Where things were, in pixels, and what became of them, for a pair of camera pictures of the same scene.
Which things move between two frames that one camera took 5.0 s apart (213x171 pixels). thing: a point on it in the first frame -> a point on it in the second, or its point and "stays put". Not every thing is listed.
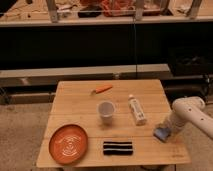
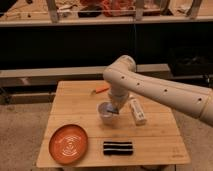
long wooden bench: (33, 76) stays put
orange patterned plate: (68, 144) stays put
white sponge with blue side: (162, 133) -> (109, 108)
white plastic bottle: (137, 110) stays put
